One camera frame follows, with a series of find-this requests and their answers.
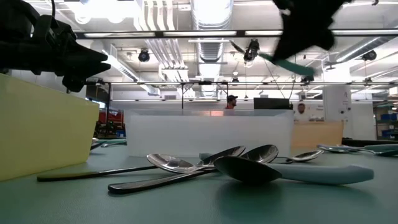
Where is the black overhead camera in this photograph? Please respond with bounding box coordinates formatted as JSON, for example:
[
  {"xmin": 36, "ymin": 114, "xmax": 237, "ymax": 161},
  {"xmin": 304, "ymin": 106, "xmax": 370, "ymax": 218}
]
[{"xmin": 243, "ymin": 39, "xmax": 261, "ymax": 63}]

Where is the person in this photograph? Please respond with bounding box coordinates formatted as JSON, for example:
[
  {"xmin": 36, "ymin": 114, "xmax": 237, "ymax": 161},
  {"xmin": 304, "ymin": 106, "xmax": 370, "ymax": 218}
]
[
  {"xmin": 225, "ymin": 95, "xmax": 239, "ymax": 110},
  {"xmin": 293, "ymin": 102, "xmax": 313, "ymax": 123}
]

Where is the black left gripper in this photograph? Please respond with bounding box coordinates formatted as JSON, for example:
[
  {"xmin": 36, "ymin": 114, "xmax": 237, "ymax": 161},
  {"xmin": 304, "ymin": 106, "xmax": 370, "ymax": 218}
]
[{"xmin": 32, "ymin": 14, "xmax": 111, "ymax": 93}]

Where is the silver ventilation duct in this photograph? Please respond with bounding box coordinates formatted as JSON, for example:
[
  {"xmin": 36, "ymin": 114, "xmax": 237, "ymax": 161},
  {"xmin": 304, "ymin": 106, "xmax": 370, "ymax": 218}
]
[{"xmin": 191, "ymin": 0, "xmax": 234, "ymax": 99}]

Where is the yellow plastic bin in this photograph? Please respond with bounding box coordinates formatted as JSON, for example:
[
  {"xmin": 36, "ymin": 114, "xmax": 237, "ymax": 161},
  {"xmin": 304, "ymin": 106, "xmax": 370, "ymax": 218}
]
[{"xmin": 0, "ymin": 73, "xmax": 100, "ymax": 182}]

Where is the light blue handled spoon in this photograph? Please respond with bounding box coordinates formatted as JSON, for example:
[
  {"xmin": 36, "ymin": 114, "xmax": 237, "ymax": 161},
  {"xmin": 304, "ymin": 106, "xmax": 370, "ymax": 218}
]
[
  {"xmin": 317, "ymin": 143, "xmax": 398, "ymax": 157},
  {"xmin": 338, "ymin": 142, "xmax": 398, "ymax": 153},
  {"xmin": 213, "ymin": 155, "xmax": 375, "ymax": 186},
  {"xmin": 199, "ymin": 150, "xmax": 325, "ymax": 165}
]

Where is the shelf with blue bins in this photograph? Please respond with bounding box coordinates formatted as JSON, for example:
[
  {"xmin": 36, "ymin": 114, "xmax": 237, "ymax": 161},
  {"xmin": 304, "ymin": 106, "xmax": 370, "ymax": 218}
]
[{"xmin": 374, "ymin": 102, "xmax": 398, "ymax": 141}]

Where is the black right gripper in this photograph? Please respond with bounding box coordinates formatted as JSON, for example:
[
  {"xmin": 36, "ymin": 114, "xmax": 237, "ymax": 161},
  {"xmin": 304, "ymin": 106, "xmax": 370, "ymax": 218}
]
[{"xmin": 272, "ymin": 0, "xmax": 354, "ymax": 62}]

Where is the black spoon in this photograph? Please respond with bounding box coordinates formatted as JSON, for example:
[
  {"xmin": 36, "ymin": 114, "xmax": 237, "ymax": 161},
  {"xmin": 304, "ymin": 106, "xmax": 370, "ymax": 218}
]
[
  {"xmin": 108, "ymin": 144, "xmax": 279, "ymax": 195},
  {"xmin": 36, "ymin": 145, "xmax": 246, "ymax": 183},
  {"xmin": 90, "ymin": 141, "xmax": 108, "ymax": 151}
]

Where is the clear plastic bin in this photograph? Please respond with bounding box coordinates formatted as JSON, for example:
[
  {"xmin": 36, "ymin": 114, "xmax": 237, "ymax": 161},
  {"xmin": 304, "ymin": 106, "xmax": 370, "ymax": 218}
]
[{"xmin": 123, "ymin": 108, "xmax": 295, "ymax": 158}]

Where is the red machine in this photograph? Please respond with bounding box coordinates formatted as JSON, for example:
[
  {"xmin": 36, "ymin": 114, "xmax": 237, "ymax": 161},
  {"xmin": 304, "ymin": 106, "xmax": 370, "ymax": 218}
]
[{"xmin": 98, "ymin": 110, "xmax": 125, "ymax": 138}]

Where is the teal green table mat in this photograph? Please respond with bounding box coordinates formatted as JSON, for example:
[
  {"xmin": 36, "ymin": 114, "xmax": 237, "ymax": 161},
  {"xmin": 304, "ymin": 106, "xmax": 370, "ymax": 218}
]
[{"xmin": 0, "ymin": 136, "xmax": 398, "ymax": 224}]

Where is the black background monitor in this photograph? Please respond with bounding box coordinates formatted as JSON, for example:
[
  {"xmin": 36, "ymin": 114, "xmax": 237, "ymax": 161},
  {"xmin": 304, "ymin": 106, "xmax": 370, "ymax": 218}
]
[{"xmin": 253, "ymin": 97, "xmax": 291, "ymax": 110}]

